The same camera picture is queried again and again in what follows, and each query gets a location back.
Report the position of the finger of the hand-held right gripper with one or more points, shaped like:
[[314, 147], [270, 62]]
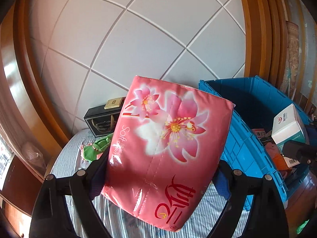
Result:
[[297, 151]]

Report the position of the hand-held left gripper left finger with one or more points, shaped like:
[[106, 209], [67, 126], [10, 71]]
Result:
[[95, 184]]

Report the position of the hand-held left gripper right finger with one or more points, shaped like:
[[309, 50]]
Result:
[[224, 186]]

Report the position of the white teal carton box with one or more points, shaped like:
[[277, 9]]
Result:
[[288, 125]]

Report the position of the blue plastic crate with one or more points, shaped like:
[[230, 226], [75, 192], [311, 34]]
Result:
[[242, 133]]

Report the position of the pink pig plush orange dress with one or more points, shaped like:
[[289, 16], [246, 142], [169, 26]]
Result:
[[276, 157]]

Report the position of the green frog plush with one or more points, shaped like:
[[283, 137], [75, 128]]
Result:
[[95, 148]]

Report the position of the light blue bed sheet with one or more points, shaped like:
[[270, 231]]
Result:
[[69, 153]]

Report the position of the black gift box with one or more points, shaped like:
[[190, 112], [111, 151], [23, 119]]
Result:
[[101, 124]]

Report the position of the clear plastic bag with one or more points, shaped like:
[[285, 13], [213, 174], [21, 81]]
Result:
[[33, 155]]

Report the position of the wooden bedside cabinet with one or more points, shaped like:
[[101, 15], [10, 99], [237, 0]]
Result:
[[14, 198]]

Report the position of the small gold box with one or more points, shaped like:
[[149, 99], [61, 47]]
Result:
[[113, 103]]

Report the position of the rolled floral carpet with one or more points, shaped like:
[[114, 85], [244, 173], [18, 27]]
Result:
[[292, 59]]

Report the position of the white padded wooden headboard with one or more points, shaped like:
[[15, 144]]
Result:
[[123, 42]]

